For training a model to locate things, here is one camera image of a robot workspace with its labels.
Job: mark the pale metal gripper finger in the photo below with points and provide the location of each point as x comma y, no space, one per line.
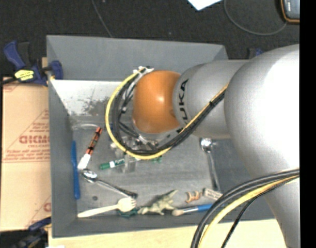
129,164
116,151

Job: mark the green marker pen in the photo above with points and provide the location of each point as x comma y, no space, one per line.
114,163

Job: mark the orange black marker white cap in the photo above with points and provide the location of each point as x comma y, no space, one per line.
93,145

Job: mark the grey metal bin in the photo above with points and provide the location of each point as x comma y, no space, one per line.
158,179

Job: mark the pale plastic fork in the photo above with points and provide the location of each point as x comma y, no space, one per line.
122,205

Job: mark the blue flat plastic stick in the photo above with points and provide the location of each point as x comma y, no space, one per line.
75,169

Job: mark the dark green small thing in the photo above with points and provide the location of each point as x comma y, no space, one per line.
128,213

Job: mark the green toy dinosaur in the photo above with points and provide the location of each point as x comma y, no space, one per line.
160,203

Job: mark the all-metal spoon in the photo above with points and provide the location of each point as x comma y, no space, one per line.
206,145

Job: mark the orange toy animal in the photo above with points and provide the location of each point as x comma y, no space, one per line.
192,198

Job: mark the small grey packet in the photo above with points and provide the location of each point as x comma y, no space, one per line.
212,194

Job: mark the brown cardboard board red print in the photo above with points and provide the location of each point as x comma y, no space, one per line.
23,117

